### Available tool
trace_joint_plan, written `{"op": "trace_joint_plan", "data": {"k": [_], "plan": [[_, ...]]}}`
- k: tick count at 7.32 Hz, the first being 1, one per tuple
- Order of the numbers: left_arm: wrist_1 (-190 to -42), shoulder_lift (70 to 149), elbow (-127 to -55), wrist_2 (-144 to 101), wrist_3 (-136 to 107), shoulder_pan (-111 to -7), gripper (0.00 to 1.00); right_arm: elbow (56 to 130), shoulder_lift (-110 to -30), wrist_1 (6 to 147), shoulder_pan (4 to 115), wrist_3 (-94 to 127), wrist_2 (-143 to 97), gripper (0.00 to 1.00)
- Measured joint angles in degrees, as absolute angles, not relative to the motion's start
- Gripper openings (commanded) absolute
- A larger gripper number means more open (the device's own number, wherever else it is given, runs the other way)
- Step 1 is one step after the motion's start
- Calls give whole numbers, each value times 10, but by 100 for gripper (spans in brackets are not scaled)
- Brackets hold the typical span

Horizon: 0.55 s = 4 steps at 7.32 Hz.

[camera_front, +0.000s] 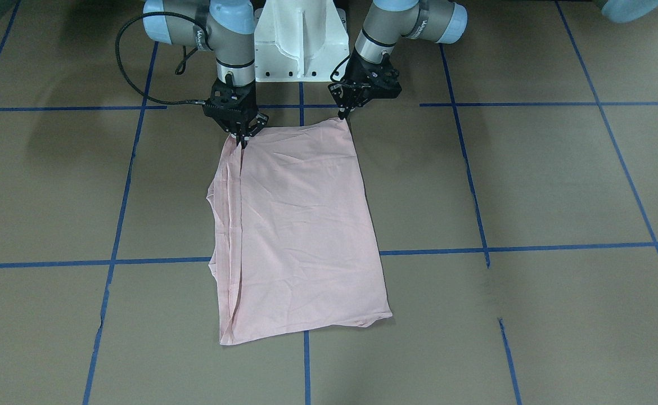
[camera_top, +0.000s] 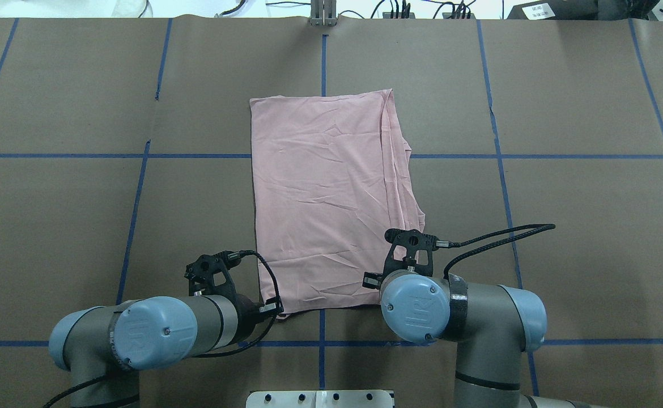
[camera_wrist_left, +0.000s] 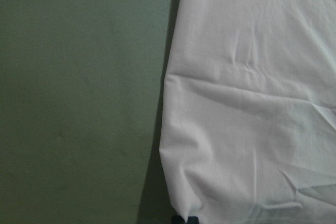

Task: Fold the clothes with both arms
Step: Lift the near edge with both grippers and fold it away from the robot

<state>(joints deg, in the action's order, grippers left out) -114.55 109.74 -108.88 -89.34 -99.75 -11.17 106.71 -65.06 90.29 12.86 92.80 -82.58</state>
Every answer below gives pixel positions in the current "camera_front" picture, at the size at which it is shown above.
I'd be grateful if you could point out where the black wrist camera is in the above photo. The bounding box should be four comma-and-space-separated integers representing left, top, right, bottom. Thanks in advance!
360, 55, 403, 103
202, 81, 259, 133

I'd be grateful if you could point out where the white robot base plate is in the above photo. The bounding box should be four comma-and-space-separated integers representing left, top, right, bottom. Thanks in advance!
254, 1, 350, 83

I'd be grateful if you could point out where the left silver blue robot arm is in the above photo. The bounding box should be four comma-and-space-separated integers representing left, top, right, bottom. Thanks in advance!
327, 1, 468, 119

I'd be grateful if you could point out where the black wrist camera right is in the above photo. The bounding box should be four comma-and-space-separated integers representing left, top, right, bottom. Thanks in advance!
202, 81, 259, 133

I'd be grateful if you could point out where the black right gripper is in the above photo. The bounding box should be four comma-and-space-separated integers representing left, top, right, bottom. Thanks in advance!
211, 79, 268, 150

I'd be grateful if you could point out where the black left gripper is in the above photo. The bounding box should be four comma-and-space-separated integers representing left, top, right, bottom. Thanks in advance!
327, 49, 390, 120

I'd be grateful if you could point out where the pink Snoopy t-shirt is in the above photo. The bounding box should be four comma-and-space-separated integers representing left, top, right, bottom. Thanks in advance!
206, 118, 393, 346

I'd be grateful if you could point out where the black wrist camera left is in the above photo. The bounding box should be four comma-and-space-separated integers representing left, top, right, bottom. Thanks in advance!
360, 55, 403, 103

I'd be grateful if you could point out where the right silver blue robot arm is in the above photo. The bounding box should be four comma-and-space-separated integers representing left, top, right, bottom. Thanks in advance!
39, 1, 268, 148

